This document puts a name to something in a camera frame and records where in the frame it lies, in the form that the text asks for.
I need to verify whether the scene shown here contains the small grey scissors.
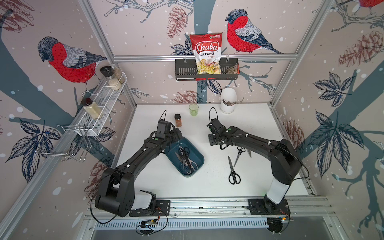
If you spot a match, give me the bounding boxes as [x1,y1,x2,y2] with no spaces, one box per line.
[234,147,246,167]

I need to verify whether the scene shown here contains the black scissors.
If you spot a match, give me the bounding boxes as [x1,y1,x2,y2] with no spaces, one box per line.
[228,157,241,185]
[179,145,190,163]

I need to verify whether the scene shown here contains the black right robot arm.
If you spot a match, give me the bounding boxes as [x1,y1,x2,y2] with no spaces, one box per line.
[207,119,303,210]

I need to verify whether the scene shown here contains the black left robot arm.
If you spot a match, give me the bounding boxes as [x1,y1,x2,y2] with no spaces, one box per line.
[95,119,183,217]

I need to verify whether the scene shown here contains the teal storage tray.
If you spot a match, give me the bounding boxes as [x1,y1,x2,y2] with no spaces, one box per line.
[165,138,205,177]

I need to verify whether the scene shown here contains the orange spice jar black lid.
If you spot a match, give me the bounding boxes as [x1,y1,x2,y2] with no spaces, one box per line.
[174,114,182,128]

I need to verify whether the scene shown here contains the green glass cup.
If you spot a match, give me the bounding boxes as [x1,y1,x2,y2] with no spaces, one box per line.
[189,104,199,116]

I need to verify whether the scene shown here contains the white utensil holder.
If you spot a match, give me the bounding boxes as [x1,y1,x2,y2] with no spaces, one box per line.
[220,88,237,114]

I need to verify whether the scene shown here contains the yellow spice jar red lid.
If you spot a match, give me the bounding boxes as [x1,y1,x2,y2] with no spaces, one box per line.
[81,98,102,120]

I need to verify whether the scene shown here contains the small spice jar behind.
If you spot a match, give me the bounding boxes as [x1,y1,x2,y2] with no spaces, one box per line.
[111,64,125,84]

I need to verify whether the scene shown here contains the red Chuba chips bag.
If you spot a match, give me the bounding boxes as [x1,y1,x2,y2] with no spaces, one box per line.
[190,33,223,75]

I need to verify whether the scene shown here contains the horizontal aluminium bar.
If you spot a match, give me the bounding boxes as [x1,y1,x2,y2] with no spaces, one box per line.
[112,53,300,63]

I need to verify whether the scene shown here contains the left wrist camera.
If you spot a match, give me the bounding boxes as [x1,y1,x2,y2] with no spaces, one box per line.
[155,119,172,139]

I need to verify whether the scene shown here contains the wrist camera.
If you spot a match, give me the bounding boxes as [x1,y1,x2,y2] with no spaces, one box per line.
[207,119,223,131]
[155,119,172,139]

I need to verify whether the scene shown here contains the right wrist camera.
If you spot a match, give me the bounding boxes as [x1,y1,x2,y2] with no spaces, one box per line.
[207,119,223,131]

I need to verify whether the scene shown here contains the black wall basket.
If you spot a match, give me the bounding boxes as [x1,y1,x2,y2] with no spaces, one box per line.
[175,59,240,81]

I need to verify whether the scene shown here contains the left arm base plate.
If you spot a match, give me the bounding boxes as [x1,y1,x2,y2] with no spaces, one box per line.
[129,200,171,217]

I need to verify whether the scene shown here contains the white wire wall shelf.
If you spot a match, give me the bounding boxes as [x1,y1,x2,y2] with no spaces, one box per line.
[59,73,128,136]

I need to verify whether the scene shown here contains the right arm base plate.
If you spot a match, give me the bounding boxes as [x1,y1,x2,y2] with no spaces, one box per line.
[247,198,291,216]

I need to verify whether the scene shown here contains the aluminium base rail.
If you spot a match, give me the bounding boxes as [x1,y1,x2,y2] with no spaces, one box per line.
[76,196,348,240]

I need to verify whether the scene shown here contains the aluminium frame post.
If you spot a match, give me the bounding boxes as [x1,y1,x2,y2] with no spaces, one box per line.
[79,0,137,109]

